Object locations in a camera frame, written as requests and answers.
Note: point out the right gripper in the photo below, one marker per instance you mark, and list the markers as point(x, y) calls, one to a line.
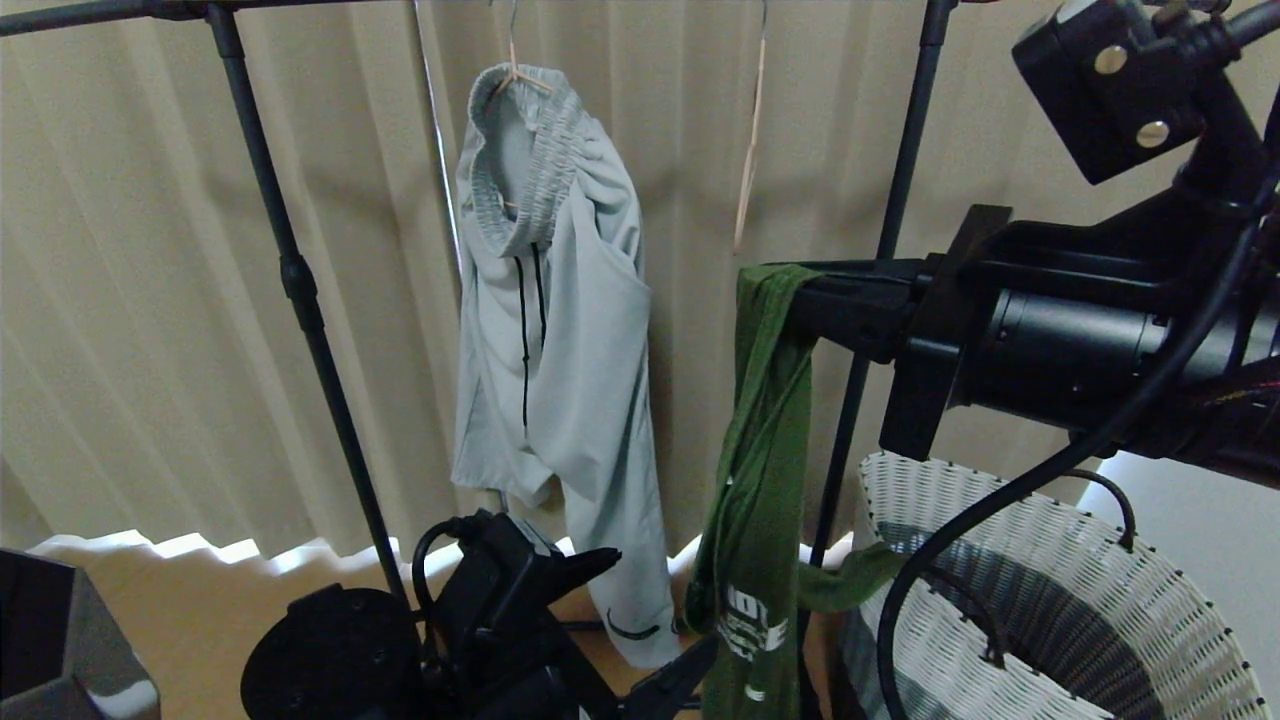
point(1060, 340)

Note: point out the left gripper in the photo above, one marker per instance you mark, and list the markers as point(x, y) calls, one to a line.
point(540, 680)

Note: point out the green garment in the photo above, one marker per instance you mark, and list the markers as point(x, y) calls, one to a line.
point(765, 450)

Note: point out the pale grey shorts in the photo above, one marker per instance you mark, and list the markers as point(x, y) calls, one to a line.
point(590, 350)

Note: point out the pink clothes hanger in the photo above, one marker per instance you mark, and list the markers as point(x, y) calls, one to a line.
point(750, 150)
point(513, 70)

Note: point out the white laundry basket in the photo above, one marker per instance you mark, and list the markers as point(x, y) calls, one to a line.
point(1150, 620)

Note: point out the black clothes rack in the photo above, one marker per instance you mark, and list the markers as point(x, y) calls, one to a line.
point(300, 280)

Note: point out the beige curtain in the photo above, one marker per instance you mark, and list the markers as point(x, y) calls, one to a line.
point(120, 300)

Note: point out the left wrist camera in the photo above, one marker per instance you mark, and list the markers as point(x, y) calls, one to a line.
point(495, 590)

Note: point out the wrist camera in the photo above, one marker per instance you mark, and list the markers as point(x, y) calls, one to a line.
point(1110, 90)
point(495, 590)

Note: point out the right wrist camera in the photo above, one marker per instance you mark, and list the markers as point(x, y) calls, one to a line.
point(1110, 90)

